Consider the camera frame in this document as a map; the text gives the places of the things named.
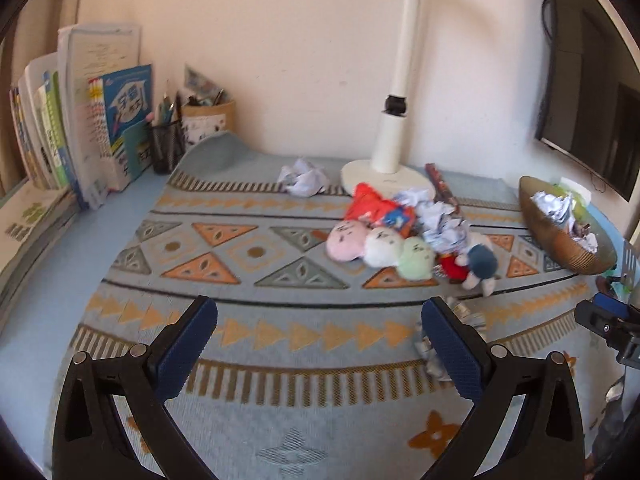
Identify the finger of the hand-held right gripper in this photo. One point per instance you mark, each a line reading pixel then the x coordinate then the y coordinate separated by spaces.
pixel 605 307

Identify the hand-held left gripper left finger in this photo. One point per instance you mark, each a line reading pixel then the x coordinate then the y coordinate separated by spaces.
pixel 185 355

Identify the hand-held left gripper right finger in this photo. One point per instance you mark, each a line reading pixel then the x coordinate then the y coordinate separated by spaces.
pixel 455 355

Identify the printed paper ball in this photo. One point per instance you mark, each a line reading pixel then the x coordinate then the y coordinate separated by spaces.
pixel 470 317

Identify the wooden bowl with paper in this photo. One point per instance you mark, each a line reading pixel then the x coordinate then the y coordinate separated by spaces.
pixel 555 246

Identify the plush doll with blue hat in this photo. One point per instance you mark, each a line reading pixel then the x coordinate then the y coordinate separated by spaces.
pixel 482 260

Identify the green round plush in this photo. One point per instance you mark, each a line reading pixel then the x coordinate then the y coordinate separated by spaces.
pixel 417 258

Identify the green and white packet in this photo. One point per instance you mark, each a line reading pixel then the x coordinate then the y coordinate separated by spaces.
pixel 575 190

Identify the patterned woven mat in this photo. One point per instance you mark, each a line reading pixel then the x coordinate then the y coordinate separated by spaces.
pixel 280 270

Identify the white round plush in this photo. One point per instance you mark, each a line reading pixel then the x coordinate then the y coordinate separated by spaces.
pixel 382 247

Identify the red snack packet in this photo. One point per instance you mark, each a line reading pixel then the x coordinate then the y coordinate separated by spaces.
pixel 375 207

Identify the red box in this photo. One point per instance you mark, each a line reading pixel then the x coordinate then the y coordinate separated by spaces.
pixel 442 185

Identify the flat stack of books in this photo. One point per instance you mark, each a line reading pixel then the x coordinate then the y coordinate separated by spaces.
pixel 30 230

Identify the black mesh pen holder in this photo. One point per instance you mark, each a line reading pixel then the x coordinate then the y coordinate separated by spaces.
pixel 167 146

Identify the black monitor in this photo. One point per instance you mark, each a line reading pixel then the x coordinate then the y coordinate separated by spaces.
pixel 590 85

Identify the white desk lamp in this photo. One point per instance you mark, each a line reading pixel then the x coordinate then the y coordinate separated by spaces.
pixel 395 135

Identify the beige patterned pen container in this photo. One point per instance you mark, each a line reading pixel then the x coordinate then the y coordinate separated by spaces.
pixel 207 121

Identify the blue cover book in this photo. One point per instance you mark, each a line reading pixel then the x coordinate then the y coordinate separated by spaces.
pixel 127 110

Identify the row of upright books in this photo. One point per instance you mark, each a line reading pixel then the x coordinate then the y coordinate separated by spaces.
pixel 40 125

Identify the row of standing books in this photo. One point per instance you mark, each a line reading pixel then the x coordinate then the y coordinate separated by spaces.
pixel 95 60

